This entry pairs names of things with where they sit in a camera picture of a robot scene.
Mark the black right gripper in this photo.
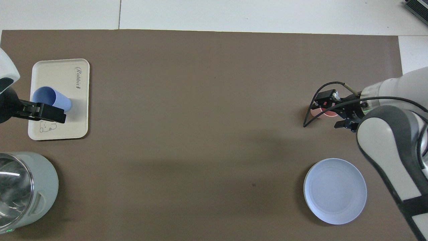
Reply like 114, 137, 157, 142
314, 88, 367, 133

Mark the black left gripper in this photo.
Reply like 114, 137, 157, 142
0, 87, 66, 124

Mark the pink plastic cup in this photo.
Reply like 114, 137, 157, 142
310, 106, 339, 118

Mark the blue plastic cup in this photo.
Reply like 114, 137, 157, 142
32, 86, 72, 113

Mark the cream tray with rabbit print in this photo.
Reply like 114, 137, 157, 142
28, 59, 90, 140

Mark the steel pot with glass lid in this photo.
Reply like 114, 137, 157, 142
0, 152, 59, 234

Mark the pale blue round plate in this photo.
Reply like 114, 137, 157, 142
303, 158, 367, 225

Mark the glass pot lid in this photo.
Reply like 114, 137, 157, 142
0, 153, 34, 231

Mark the brown paper table mat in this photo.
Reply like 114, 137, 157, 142
0, 29, 421, 241

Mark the grey ribbed device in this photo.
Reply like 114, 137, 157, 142
404, 0, 428, 17

